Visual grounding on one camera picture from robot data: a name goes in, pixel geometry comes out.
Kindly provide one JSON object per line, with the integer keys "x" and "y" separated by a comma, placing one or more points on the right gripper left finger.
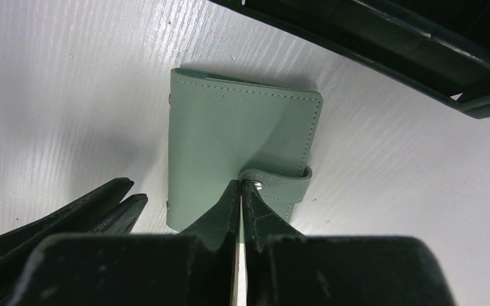
{"x": 197, "y": 266}

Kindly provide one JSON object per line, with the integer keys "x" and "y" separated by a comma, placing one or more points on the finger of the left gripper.
{"x": 121, "y": 220}
{"x": 78, "y": 216}

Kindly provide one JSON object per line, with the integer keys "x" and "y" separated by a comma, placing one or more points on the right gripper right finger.
{"x": 286, "y": 267}

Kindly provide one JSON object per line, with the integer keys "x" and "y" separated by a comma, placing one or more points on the green leather card holder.
{"x": 223, "y": 129}

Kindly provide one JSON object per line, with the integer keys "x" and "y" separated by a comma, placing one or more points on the black plastic bin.
{"x": 439, "y": 48}

